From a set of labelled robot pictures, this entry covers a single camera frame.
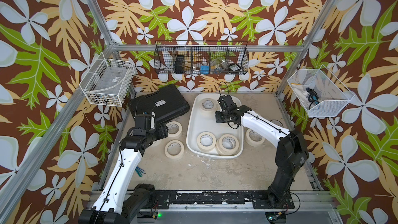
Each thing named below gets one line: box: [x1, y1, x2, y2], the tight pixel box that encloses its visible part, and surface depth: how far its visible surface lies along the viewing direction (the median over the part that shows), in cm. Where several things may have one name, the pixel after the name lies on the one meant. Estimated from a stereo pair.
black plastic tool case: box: [128, 84, 191, 125], surface depth 107 cm
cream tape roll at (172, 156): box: [164, 139, 185, 160], surface depth 89 cm
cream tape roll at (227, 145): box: [215, 134, 240, 157], surface depth 88 cm
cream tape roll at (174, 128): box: [165, 120, 183, 138], surface depth 100 cm
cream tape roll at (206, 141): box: [196, 131, 217, 152], surface depth 93 cm
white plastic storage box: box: [186, 93, 245, 160], surface depth 94 cm
